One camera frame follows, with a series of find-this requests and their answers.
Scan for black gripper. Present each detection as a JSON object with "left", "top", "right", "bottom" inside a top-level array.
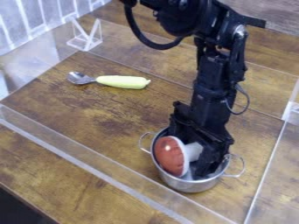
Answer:
[{"left": 168, "top": 98, "right": 234, "bottom": 179}]

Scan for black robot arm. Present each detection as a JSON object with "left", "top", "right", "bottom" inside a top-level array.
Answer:
[{"left": 120, "top": 0, "right": 248, "bottom": 177}]

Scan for spoon with yellow handle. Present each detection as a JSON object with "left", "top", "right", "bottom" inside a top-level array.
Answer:
[{"left": 67, "top": 72, "right": 151, "bottom": 89}]

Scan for clear acrylic triangle stand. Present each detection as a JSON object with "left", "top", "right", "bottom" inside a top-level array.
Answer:
[{"left": 67, "top": 19, "right": 103, "bottom": 52}]

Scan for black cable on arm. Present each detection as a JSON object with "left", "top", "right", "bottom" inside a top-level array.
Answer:
[{"left": 122, "top": 3, "right": 188, "bottom": 51}]

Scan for red and white plush mushroom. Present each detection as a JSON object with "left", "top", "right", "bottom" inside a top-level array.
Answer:
[{"left": 154, "top": 136, "right": 203, "bottom": 177}]

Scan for silver pot with handles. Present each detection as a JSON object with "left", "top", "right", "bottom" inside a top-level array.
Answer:
[{"left": 138, "top": 128, "right": 246, "bottom": 193}]

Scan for black wall strip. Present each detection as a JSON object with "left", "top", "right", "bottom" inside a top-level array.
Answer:
[{"left": 243, "top": 16, "right": 267, "bottom": 29}]

